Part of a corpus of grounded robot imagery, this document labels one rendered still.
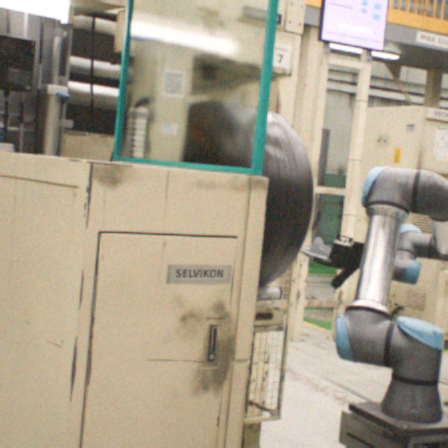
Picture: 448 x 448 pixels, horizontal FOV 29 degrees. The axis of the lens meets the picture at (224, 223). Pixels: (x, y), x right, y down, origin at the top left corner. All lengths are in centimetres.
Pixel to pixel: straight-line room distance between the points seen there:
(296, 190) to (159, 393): 109
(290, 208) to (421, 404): 73
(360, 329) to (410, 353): 13
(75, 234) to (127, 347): 22
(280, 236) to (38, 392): 112
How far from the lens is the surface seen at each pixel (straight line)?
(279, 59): 313
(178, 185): 158
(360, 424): 231
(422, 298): 733
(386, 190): 231
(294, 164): 258
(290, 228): 257
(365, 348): 217
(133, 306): 156
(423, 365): 216
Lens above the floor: 127
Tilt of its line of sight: 3 degrees down
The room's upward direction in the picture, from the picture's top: 6 degrees clockwise
